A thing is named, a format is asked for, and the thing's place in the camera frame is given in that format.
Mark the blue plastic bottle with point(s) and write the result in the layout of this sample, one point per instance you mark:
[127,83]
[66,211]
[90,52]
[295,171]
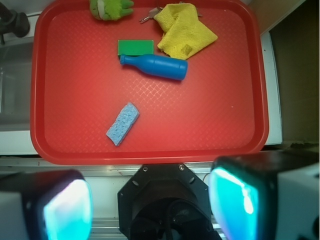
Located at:
[156,65]

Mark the green plush toy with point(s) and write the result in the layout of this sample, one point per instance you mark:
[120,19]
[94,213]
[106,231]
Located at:
[110,10]

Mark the silver keys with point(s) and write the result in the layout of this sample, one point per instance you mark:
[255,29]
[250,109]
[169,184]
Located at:
[151,14]

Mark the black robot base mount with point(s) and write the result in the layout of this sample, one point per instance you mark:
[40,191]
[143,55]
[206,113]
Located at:
[165,202]

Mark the blue sponge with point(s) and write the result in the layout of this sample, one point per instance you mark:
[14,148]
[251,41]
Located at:
[122,124]

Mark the green rectangular block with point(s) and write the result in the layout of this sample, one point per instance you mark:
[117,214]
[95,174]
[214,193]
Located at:
[135,47]

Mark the black clamp knob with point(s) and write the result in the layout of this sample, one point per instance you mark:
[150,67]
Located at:
[13,22]

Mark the yellow woven cloth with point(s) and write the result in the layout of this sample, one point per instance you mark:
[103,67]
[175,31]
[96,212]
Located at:
[184,35]

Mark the red plastic tray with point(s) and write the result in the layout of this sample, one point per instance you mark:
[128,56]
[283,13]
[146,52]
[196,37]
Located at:
[78,88]

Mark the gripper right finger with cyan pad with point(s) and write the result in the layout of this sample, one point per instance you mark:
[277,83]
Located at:
[270,195]

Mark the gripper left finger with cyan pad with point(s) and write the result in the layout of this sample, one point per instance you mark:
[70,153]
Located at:
[48,205]

